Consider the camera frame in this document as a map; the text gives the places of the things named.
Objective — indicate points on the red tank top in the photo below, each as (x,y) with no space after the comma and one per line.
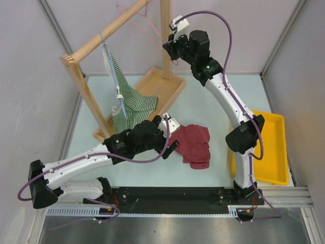
(193,145)

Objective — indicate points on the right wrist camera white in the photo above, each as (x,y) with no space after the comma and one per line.
(178,26)

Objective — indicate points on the blue hanger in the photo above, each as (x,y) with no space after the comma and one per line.
(111,72)

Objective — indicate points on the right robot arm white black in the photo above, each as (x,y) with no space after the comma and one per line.
(194,49)

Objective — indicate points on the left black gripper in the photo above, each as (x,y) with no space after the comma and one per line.
(160,148)

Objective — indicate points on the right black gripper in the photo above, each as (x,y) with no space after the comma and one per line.
(170,46)

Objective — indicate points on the white cable duct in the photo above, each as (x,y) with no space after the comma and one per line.
(103,212)

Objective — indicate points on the yellow plastic tray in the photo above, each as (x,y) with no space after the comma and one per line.
(273,168)

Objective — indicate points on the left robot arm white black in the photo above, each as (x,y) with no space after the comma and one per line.
(51,182)

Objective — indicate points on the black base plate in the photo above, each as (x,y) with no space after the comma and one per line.
(177,200)

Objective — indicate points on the green striped garment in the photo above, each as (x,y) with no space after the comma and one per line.
(138,107)

